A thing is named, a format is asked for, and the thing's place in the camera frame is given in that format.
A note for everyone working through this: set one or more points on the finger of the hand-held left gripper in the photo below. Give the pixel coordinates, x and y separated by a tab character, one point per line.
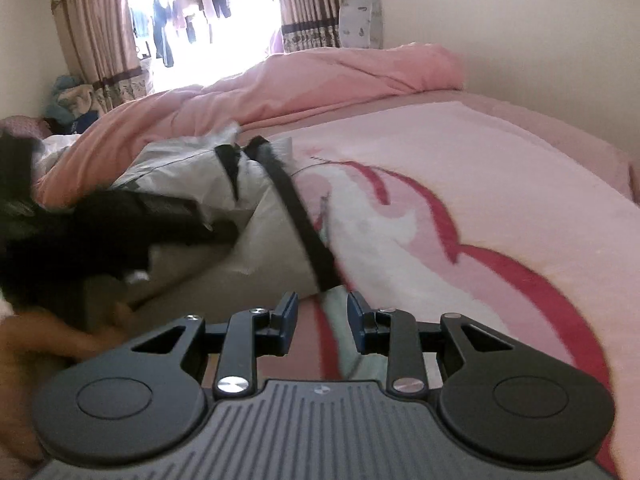
200	227

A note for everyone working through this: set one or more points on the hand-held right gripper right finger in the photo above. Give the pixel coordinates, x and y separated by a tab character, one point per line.
357	322

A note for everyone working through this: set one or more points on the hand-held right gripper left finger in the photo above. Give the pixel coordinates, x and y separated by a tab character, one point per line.
286	322

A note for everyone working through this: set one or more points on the grey and black jacket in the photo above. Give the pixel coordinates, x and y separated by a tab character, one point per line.
270	245

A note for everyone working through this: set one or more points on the person's left forearm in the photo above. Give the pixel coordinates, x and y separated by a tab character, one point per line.
35	345

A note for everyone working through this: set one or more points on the pile of blue beige clothes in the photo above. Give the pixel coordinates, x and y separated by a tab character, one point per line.
70	102

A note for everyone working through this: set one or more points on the row of hanging clothes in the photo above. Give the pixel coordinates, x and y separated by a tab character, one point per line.
200	5

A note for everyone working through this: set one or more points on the white quilt cover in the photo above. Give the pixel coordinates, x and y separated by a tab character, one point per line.
55	152

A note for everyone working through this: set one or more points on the pink pillow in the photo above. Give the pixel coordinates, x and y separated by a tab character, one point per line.
20	124

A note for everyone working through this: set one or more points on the pink quilt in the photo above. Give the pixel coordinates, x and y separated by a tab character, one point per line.
300	90

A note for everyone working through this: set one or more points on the pink printed blanket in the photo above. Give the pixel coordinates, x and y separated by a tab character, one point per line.
500	220

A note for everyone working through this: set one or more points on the striped pink brown curtain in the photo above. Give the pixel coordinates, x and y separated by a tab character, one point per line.
92	25
307	5

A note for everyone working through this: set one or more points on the pink bed sheet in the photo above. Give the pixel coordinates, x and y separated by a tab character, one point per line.
560	130

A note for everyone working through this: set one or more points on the patterned cushion against wall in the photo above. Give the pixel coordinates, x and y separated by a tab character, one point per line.
361	20

